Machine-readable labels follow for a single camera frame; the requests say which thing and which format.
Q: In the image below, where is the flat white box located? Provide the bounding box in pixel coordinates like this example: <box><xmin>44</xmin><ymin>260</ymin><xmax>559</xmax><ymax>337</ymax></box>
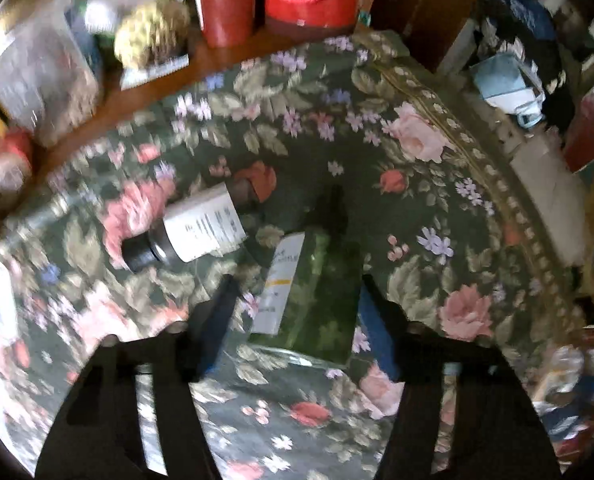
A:
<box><xmin>120</xmin><ymin>54</ymin><xmax>191</xmax><ymax>92</ymax></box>

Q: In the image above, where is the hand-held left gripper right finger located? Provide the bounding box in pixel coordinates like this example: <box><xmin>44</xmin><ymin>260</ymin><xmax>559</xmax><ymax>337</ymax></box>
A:
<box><xmin>358</xmin><ymin>275</ymin><xmax>562</xmax><ymax>480</ymax></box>

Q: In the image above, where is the green glass bottle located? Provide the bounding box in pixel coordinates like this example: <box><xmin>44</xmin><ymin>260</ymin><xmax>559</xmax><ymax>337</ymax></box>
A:
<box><xmin>247</xmin><ymin>185</ymin><xmax>366</xmax><ymax>367</ymax></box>

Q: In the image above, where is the red-lidded jar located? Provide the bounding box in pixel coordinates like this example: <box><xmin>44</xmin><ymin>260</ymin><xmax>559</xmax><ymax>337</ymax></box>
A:
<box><xmin>0</xmin><ymin>129</ymin><xmax>34</xmax><ymax>194</ymax></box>

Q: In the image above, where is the brown wooden door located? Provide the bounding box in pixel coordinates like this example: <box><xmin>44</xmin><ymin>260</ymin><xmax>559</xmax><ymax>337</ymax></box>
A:
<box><xmin>371</xmin><ymin>0</ymin><xmax>504</xmax><ymax>72</ymax></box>

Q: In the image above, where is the red sauce jar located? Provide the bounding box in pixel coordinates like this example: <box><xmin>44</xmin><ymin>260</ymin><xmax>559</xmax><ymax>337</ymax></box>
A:
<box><xmin>194</xmin><ymin>0</ymin><xmax>256</xmax><ymax>49</ymax></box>

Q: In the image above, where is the brown bottle with white label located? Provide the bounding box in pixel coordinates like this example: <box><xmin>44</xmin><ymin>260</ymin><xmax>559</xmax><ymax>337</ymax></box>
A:
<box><xmin>121</xmin><ymin>182</ymin><xmax>249</xmax><ymax>274</ymax></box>

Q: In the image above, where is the clear plastic bag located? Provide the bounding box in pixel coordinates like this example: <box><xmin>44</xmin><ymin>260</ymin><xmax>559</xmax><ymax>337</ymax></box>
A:
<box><xmin>0</xmin><ymin>9</ymin><xmax>104</xmax><ymax>147</ymax></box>

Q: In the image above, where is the yellow-green bumpy bundle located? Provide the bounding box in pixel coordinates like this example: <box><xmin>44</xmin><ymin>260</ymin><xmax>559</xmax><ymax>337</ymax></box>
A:
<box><xmin>114</xmin><ymin>1</ymin><xmax>191</xmax><ymax>72</ymax></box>

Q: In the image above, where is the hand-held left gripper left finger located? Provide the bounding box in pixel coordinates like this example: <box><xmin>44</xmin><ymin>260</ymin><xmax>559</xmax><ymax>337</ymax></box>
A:
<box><xmin>34</xmin><ymin>275</ymin><xmax>243</xmax><ymax>480</ymax></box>

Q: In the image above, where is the floral tablecloth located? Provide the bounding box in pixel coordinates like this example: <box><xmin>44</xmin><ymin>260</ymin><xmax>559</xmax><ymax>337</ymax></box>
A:
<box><xmin>0</xmin><ymin>30</ymin><xmax>594</xmax><ymax>480</ymax></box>

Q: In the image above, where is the light blue bag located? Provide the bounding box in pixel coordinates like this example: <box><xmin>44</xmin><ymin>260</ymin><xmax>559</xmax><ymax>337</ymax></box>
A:
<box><xmin>469</xmin><ymin>52</ymin><xmax>548</xmax><ymax>129</ymax></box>

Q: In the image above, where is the dark hanging cloth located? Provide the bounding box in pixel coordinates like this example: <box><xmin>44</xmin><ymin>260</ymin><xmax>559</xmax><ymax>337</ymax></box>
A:
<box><xmin>476</xmin><ymin>0</ymin><xmax>578</xmax><ymax>127</ymax></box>

